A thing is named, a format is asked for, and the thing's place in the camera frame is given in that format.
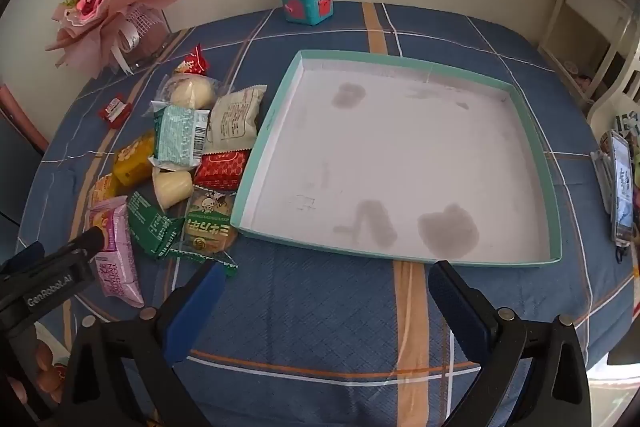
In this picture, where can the orange snack packet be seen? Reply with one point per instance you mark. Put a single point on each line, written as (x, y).
(105, 192)

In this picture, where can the glass vase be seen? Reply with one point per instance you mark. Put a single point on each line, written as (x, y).
(150, 37)

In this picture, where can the blue plaid tablecloth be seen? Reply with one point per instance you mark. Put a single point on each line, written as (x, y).
(325, 307)

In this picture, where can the red biscuit packet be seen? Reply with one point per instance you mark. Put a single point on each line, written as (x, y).
(220, 168)

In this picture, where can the pink chair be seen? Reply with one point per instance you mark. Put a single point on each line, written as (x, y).
(15, 112)

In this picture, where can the smartphone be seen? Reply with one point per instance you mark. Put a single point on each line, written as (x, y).
(622, 192)

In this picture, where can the teal cardboard tray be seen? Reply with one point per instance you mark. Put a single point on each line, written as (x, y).
(400, 147)

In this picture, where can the red cartoon snack packet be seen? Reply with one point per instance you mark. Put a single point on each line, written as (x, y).
(195, 62)

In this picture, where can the phone stand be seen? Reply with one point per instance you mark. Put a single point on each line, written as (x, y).
(600, 177)

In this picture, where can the clear round bun packet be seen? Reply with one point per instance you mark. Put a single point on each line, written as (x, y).
(190, 91)

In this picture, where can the teal snack packet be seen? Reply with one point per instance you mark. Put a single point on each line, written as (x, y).
(177, 137)

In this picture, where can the green cartoon cracker packet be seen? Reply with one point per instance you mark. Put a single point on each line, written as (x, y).
(207, 227)

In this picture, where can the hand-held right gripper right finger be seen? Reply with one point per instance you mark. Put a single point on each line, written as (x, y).
(460, 307)

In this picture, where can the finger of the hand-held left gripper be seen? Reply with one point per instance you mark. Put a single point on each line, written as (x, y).
(85, 241)

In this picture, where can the teal cube box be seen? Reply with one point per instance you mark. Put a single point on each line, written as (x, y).
(307, 2)

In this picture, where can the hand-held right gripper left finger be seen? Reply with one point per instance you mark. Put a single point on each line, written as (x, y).
(200, 307)

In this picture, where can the beige bread packet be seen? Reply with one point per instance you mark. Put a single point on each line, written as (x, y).
(235, 119)

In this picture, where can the small red white-label packet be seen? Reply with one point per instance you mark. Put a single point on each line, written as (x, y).
(114, 109)

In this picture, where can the yellow snack packet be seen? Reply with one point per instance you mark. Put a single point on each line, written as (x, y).
(131, 162)

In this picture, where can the dark green snack packet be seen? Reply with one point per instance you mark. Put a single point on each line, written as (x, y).
(150, 224)

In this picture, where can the jelly cup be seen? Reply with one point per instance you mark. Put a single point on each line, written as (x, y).
(172, 188)

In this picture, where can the pink snack packet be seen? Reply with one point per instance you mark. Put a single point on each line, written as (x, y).
(117, 257)

